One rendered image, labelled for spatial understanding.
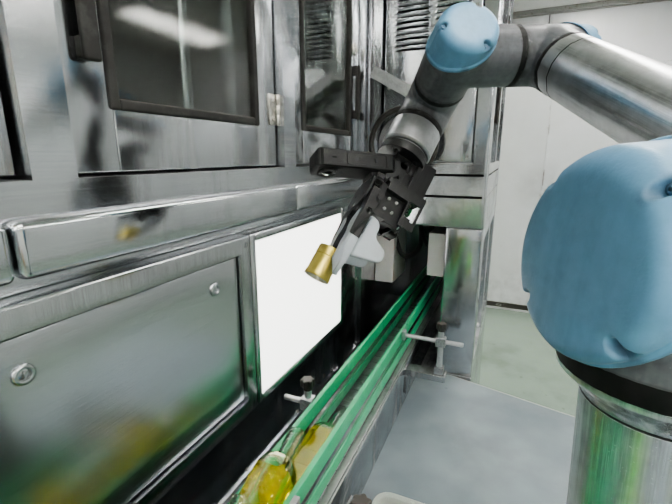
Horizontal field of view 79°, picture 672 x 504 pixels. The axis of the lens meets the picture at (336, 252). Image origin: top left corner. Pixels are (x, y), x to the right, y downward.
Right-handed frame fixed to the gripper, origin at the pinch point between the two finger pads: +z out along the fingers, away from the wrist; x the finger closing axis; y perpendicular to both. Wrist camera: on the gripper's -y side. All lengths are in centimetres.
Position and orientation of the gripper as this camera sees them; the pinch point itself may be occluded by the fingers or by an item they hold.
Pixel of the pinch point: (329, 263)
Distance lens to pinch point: 54.1
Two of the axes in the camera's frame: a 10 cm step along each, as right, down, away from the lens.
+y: 8.4, 5.1, 1.9
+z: -4.5, 8.5, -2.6
